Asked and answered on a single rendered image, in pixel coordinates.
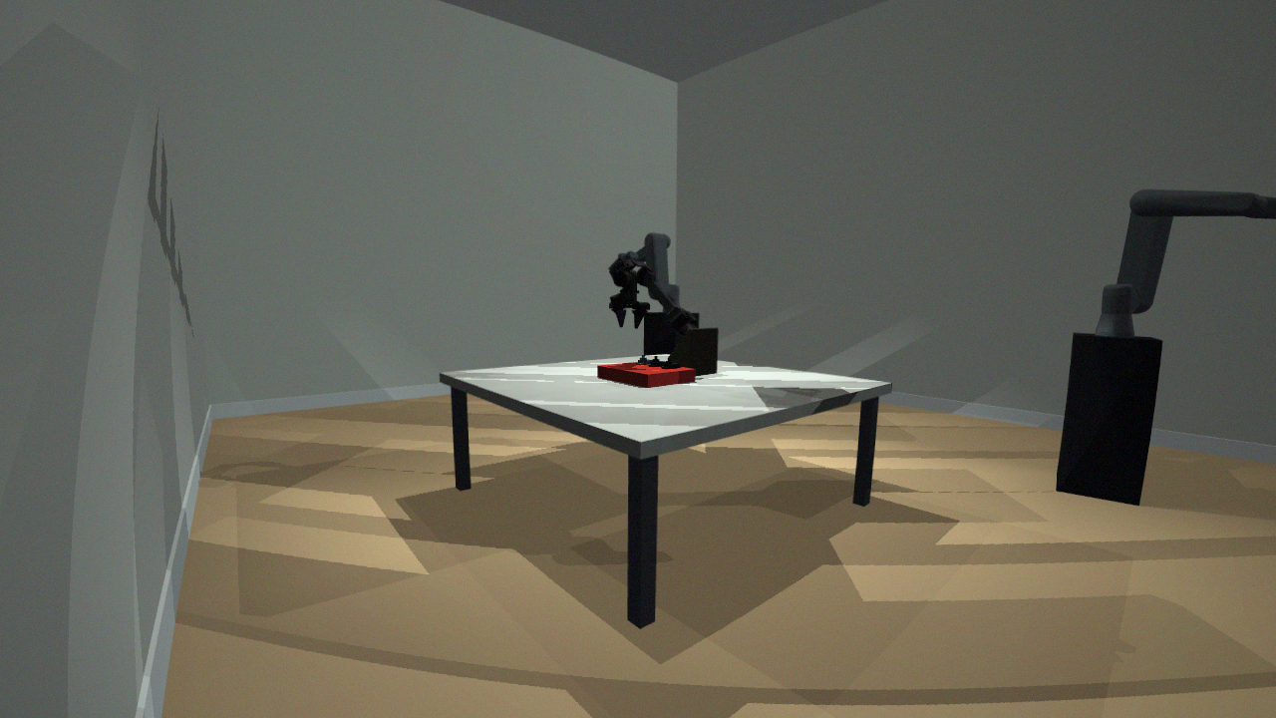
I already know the red flat rectangular plate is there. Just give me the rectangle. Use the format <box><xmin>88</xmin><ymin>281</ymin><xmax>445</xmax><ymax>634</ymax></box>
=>
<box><xmin>597</xmin><ymin>356</ymin><xmax>695</xmax><ymax>388</ymax></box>

